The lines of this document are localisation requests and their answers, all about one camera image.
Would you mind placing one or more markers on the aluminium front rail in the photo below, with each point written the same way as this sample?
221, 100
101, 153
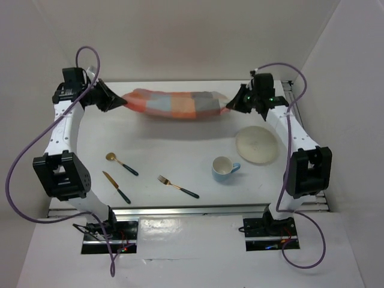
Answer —
192, 210

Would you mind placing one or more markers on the gold spoon green handle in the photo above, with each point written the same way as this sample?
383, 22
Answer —
112, 157

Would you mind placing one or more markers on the orange blue checkered cloth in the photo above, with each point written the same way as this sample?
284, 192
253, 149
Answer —
177, 105

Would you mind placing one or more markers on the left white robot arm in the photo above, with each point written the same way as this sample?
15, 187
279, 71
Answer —
60, 171

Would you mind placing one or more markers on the light blue mug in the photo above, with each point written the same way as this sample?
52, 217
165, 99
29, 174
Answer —
223, 167

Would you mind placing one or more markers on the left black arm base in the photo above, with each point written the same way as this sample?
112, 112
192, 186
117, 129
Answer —
123, 241

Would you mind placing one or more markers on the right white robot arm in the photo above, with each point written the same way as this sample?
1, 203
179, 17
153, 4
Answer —
278, 105

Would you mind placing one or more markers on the gold knife green handle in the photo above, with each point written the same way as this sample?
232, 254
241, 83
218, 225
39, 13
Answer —
116, 186

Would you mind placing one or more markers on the cream ceramic plate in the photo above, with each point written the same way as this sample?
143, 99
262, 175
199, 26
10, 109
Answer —
257, 145

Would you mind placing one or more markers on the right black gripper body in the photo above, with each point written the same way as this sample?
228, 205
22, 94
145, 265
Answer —
254, 96

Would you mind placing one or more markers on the gold fork green handle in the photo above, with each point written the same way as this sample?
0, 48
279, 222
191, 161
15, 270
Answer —
165, 181

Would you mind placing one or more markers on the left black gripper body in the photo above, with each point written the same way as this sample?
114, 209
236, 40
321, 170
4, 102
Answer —
98, 95

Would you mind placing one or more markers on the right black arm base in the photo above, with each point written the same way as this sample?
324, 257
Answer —
261, 237

